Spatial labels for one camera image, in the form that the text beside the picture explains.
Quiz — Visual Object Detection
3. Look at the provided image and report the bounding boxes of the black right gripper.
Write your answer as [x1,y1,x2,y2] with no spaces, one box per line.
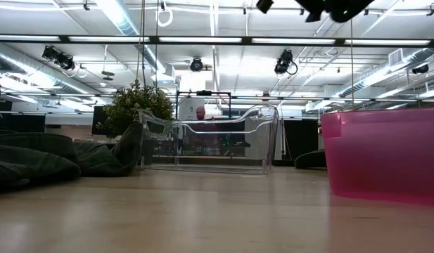
[255,0,326,23]

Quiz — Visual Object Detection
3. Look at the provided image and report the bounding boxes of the clear plastic bin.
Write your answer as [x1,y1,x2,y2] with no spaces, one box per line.
[138,104,280,176]

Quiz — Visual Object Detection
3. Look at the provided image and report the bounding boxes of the black background panel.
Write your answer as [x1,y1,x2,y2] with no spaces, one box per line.
[282,119,320,162]

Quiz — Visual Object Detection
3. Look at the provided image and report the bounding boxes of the small green potted plant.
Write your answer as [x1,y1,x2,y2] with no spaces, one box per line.
[96,79,175,138]

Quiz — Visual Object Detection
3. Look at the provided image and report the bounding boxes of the red translucent plastic bin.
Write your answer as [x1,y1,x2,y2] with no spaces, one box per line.
[320,108,434,207]

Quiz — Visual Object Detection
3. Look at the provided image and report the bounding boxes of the black background monitor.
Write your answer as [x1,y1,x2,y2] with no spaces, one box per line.
[91,105,114,136]

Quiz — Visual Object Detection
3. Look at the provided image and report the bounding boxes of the long black partition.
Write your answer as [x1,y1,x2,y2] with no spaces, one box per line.
[0,112,47,134]

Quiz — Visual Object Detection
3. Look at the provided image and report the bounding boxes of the black aluminium rig frame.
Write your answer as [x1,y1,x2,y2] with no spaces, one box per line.
[0,33,434,49]

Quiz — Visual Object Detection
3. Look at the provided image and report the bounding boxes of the black hanging fixture with cable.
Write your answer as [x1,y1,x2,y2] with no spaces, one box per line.
[274,48,299,76]
[42,44,77,72]

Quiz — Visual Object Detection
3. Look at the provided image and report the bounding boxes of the black round overhead camera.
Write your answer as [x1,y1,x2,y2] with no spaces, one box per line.
[189,57,205,73]

